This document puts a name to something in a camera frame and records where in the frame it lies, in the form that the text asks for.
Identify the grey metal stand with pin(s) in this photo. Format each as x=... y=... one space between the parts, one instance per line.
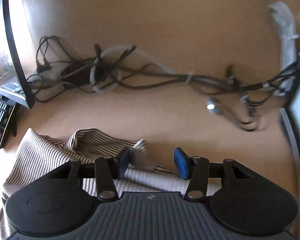
x=291 y=140

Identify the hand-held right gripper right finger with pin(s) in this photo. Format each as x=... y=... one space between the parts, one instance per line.
x=181 y=163

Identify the beige striped knit garment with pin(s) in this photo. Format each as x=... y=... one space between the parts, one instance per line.
x=40 y=155

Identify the curved black computer monitor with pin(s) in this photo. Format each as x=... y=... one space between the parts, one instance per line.
x=5 y=30

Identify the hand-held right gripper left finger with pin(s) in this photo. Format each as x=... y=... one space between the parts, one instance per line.
x=124 y=162

